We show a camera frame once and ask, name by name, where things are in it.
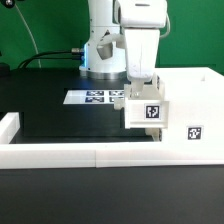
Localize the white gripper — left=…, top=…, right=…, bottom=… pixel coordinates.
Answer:
left=96, top=28, right=160, bottom=98

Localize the white drawer with tag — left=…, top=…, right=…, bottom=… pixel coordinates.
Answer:
left=145, top=128, right=162, bottom=142
left=114, top=74, right=169, bottom=129

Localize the white front drawer with tag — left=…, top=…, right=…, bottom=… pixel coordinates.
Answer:
left=145, top=128, right=162, bottom=142

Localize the white drawer cabinet box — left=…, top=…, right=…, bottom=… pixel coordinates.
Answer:
left=156, top=67, right=224, bottom=144

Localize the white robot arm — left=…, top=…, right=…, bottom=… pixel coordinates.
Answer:
left=80, top=0, right=170, bottom=97

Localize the paper sheet with fiducial tags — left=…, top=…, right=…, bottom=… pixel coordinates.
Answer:
left=64, top=90, right=124, bottom=105

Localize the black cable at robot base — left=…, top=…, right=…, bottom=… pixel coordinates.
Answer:
left=17, top=48, right=85, bottom=70

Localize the white U-shaped fence frame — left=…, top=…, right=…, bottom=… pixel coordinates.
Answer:
left=0, top=111, right=224, bottom=170

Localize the thin white cable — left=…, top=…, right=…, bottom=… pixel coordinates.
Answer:
left=13, top=3, right=42, bottom=69

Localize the black camera mount top left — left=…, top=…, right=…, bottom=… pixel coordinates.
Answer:
left=0, top=0, right=23, bottom=8

